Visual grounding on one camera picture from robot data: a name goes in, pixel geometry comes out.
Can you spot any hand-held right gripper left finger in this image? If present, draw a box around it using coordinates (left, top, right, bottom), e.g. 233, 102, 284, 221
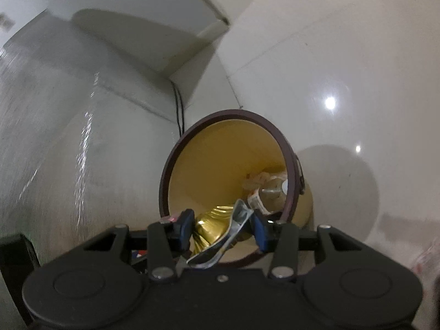
83, 209, 195, 281

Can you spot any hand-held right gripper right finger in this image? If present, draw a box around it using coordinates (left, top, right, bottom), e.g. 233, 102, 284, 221
252, 212, 362, 280

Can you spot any gold and silver foil wrapper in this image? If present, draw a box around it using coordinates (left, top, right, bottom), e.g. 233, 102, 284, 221
186, 199, 257, 270

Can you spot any clear plastic bottle red label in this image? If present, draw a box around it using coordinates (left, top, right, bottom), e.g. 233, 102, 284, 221
247, 175, 293, 216

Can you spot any yellow bin with brown rim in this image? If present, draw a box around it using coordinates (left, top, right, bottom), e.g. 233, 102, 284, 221
158, 109, 314, 269

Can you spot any translucent plastic bag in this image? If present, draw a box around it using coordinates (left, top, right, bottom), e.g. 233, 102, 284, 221
410, 243, 440, 276

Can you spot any white cabinet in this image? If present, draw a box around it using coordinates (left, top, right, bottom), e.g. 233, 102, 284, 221
173, 0, 230, 39

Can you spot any black cable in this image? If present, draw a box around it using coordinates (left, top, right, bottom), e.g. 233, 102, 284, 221
170, 80, 186, 137

